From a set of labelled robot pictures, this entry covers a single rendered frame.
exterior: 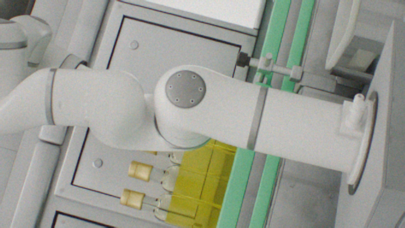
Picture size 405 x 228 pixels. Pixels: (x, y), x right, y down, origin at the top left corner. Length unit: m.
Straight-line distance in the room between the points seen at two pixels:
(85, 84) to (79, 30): 0.69
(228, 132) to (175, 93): 0.09
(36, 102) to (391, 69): 0.50
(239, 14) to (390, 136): 0.90
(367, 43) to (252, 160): 0.31
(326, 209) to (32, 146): 0.69
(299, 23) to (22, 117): 0.71
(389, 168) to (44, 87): 0.50
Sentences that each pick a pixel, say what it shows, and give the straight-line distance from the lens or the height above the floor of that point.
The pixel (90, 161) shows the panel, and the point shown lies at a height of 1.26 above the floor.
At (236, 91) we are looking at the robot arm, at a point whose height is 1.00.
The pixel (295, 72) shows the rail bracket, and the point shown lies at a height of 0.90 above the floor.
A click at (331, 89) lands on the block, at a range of 1.50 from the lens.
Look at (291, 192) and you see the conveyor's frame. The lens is 1.45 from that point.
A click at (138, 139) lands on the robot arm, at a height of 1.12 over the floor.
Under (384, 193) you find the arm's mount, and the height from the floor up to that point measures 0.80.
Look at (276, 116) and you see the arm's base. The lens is 1.11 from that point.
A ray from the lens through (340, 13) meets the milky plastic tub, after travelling 1.59.
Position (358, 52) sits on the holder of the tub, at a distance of 1.43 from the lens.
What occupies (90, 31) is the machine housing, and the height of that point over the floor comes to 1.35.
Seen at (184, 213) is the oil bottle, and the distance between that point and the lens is 1.56.
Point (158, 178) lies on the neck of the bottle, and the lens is 1.58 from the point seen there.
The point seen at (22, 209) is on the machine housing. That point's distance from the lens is 1.74.
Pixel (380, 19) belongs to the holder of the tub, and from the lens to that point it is 1.37.
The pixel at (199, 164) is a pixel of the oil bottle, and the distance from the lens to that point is 1.57.
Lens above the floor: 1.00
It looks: 2 degrees up
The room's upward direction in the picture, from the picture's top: 75 degrees counter-clockwise
